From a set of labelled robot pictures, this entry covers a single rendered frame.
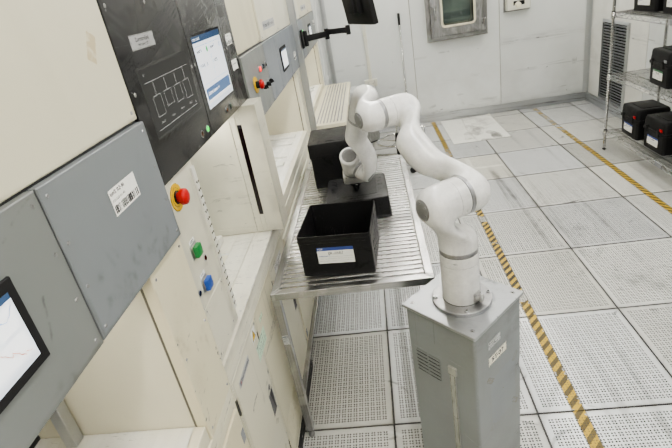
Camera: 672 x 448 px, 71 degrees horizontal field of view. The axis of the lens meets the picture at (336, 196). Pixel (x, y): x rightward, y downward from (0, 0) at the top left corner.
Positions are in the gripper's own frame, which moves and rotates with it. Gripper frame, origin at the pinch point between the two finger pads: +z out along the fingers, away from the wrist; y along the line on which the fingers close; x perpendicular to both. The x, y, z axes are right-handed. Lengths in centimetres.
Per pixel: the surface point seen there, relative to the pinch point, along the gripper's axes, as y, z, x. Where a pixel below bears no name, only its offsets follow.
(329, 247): 11, -39, 40
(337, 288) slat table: 10, -36, 54
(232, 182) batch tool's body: 47, -39, 8
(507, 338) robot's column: -44, -41, 78
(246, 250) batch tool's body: 44, -32, 34
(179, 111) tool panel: 38, -108, 17
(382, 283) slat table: -7, -37, 55
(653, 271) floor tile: -157, 78, 47
